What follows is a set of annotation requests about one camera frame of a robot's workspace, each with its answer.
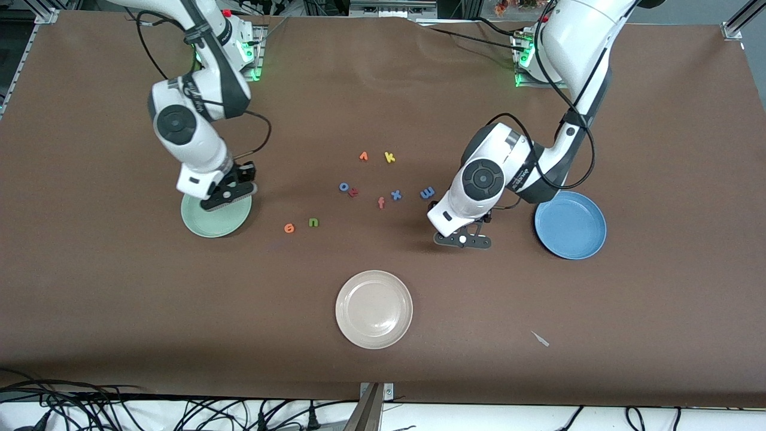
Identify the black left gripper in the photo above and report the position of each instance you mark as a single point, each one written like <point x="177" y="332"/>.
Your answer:
<point x="488" y="218"/>

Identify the grey metal device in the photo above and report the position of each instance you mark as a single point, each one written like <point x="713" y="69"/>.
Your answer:
<point x="392" y="7"/>

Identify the brown table cover sheet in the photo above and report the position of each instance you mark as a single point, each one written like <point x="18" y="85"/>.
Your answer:
<point x="383" y="108"/>

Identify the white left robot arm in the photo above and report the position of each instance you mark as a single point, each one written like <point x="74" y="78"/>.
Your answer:
<point x="479" y="179"/>

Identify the green plate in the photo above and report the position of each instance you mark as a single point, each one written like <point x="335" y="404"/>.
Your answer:
<point x="224" y="224"/>

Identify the blue plate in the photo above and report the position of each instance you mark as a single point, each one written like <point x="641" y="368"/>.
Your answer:
<point x="574" y="230"/>

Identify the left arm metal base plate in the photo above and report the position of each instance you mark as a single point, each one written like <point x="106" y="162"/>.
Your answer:
<point x="520" y="82"/>

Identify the aluminium frame profile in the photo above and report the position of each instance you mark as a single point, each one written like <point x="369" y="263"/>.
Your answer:
<point x="739" y="21"/>
<point x="24" y="60"/>

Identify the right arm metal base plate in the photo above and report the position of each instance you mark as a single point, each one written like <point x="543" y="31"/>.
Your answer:
<point x="256" y="60"/>

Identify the beige plate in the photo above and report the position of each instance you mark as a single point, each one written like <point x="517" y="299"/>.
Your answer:
<point x="374" y="309"/>

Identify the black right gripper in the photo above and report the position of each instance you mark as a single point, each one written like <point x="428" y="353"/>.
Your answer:
<point x="245" y="173"/>

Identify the small grey paper scrap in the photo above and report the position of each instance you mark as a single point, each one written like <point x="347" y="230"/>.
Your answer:
<point x="540" y="339"/>

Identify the blue letter m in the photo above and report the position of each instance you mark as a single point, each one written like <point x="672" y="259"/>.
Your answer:
<point x="427" y="193"/>

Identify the aluminium clamp bracket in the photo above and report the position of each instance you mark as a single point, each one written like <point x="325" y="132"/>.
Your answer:
<point x="374" y="407"/>

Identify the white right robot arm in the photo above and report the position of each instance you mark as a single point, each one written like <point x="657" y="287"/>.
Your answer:
<point x="179" y="126"/>

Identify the orange flowers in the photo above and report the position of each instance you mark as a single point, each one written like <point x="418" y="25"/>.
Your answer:
<point x="514" y="6"/>

